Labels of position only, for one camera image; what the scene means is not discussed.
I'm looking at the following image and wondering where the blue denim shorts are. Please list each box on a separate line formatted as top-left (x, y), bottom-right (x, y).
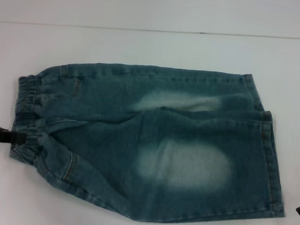
top-left (5, 56), bottom-right (295, 225)

